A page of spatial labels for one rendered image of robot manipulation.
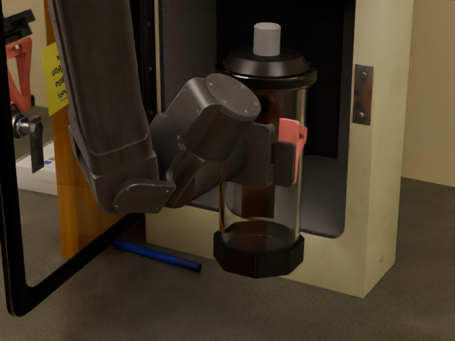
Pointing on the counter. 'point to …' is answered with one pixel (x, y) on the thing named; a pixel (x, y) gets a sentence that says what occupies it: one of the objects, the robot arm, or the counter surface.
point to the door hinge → (148, 58)
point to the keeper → (363, 94)
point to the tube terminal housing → (385, 59)
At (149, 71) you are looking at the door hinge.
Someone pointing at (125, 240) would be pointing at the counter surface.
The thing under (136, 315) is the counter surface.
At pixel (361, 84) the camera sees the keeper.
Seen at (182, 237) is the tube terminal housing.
